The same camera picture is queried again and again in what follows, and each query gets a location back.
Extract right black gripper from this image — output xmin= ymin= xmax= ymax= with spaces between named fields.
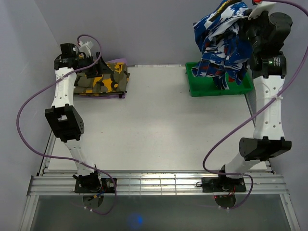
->
xmin=237 ymin=7 xmax=269 ymax=51

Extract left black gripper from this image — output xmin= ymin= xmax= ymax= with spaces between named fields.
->
xmin=77 ymin=52 xmax=113 ymax=79

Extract blue white red patterned trousers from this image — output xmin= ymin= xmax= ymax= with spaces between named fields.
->
xmin=192 ymin=0 xmax=252 ymax=90

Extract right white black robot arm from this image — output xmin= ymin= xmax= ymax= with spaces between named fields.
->
xmin=216 ymin=11 xmax=293 ymax=192

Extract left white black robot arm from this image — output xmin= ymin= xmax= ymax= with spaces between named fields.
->
xmin=45 ymin=41 xmax=113 ymax=193

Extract camouflage yellow green trousers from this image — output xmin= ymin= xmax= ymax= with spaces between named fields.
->
xmin=74 ymin=62 xmax=130 ymax=97

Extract green plastic tray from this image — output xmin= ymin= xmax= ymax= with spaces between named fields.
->
xmin=185 ymin=62 xmax=253 ymax=98

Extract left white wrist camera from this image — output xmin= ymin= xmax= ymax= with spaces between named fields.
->
xmin=77 ymin=41 xmax=93 ymax=57

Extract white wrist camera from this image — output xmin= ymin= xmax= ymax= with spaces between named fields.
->
xmin=77 ymin=41 xmax=93 ymax=57
xmin=248 ymin=0 xmax=276 ymax=20

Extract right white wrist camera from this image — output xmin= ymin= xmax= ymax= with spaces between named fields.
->
xmin=248 ymin=0 xmax=276 ymax=20

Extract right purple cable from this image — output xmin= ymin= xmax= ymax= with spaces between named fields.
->
xmin=197 ymin=0 xmax=308 ymax=210

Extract purple cable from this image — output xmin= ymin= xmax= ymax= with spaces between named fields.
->
xmin=197 ymin=0 xmax=308 ymax=210
xmin=16 ymin=34 xmax=118 ymax=215

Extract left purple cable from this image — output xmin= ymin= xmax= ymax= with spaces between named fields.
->
xmin=16 ymin=34 xmax=118 ymax=215

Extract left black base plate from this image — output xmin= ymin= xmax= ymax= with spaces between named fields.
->
xmin=73 ymin=174 xmax=117 ymax=193

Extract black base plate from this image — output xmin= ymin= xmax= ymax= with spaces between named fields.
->
xmin=201 ymin=175 xmax=246 ymax=193
xmin=73 ymin=174 xmax=117 ymax=193

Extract aluminium frame rail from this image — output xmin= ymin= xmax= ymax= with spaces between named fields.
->
xmin=27 ymin=172 xmax=289 ymax=196

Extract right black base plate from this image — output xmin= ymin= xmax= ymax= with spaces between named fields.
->
xmin=201 ymin=175 xmax=246 ymax=193

